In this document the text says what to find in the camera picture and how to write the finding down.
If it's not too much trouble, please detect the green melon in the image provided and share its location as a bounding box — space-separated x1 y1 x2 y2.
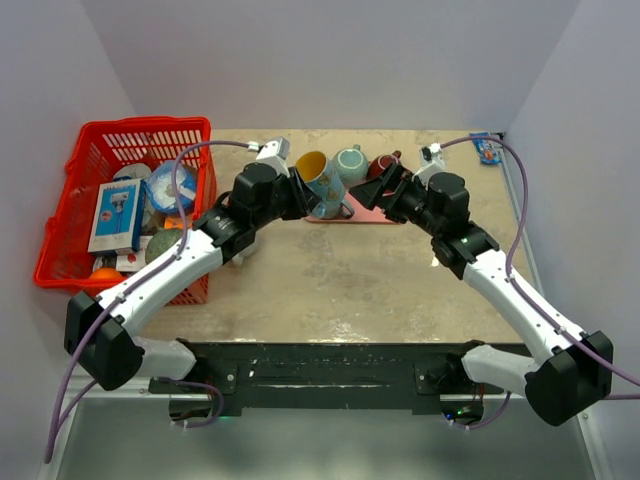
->
144 228 183 264

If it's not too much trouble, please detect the orange fruit in basket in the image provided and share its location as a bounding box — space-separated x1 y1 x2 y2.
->
89 267 124 282

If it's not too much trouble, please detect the blue butterfly mug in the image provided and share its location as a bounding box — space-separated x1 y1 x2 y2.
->
296 151 355 220

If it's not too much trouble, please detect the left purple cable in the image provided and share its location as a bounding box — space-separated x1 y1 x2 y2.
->
43 140 256 464

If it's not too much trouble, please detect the teal mug back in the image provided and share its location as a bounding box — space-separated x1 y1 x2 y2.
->
332 144 369 189

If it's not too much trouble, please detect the red plastic basket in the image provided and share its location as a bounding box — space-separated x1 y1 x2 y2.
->
33 116 211 296

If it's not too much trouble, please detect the white speckled mug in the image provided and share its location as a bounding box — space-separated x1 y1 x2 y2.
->
232 245 256 267

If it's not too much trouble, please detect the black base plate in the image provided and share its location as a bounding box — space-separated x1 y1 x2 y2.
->
149 342 502 420

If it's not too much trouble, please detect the blue white plastic bag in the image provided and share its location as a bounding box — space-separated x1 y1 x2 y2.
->
146 162 197 214

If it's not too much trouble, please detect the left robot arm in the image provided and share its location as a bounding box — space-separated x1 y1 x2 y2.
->
64 163 320 392

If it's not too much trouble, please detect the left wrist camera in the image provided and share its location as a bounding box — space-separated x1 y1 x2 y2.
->
248 137 290 176

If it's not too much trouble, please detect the dark red mug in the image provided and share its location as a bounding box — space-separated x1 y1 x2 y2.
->
367 150 402 180

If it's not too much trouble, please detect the pink tray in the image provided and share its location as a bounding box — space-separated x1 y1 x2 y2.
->
305 193 393 225

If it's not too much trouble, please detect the blue snack packet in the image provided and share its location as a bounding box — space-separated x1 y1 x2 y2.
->
470 132 502 165

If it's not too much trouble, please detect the blue product box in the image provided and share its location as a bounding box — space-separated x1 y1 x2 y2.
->
87 179 146 255

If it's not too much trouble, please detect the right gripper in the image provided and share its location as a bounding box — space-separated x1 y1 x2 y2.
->
349 162 443 237

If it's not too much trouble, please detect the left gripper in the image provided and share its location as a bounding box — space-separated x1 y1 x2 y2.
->
253 166 322 230

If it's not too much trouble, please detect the round tin can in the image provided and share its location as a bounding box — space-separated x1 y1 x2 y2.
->
112 163 152 182

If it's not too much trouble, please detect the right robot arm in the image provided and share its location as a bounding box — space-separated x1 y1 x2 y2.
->
349 165 614 426

